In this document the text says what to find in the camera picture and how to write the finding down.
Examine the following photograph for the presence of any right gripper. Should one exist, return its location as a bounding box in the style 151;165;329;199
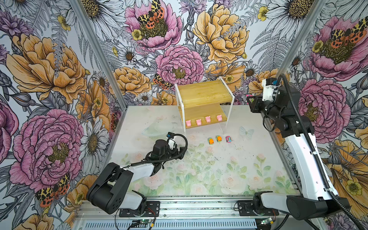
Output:
245;95;283;121

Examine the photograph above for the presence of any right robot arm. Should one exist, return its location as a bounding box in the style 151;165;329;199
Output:
247;74;350;220

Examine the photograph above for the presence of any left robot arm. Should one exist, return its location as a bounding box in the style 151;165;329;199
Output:
86;132;188;217

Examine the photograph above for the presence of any wooden two-tier shelf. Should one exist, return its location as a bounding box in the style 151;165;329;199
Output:
174;77;235;133

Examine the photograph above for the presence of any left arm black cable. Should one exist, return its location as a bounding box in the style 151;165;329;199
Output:
126;133;188;170

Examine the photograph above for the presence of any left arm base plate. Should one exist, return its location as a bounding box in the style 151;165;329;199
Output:
118;201;161;218

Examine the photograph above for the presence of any aluminium frame rail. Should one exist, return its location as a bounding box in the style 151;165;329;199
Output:
74;196;323;220

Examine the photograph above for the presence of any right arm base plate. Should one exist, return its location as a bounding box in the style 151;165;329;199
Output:
236;200;279;216

